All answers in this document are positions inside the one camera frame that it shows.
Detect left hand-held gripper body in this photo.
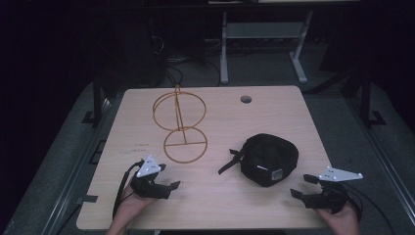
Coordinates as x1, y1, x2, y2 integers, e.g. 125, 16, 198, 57
130, 155, 172, 200

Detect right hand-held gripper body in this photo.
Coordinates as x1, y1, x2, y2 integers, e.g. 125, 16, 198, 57
302, 165, 364, 215

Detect black cap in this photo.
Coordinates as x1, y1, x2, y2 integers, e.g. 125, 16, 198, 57
217, 132, 300, 188

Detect golden wire hat stand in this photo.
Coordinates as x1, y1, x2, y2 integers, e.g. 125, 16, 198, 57
152, 83, 208, 165

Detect person's left hand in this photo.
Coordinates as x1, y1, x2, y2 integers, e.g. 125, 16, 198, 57
112, 186, 159, 233

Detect person's right hand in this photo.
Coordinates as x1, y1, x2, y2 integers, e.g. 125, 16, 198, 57
313, 201, 361, 235

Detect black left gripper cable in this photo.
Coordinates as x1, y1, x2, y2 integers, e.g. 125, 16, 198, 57
112, 159, 146, 220

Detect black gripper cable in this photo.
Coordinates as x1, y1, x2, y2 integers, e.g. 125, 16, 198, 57
112, 159, 146, 220
339, 181, 396, 235

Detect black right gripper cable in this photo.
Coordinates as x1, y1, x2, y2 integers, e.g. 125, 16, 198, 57
339, 181, 396, 235

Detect black metal stand post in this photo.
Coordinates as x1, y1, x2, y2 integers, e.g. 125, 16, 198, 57
81, 65, 110, 128
359, 65, 387, 127

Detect black floor cables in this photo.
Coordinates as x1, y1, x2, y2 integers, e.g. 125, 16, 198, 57
161, 53, 223, 88

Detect grey metal desk frame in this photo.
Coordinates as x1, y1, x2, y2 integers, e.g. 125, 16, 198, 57
219, 9, 315, 85

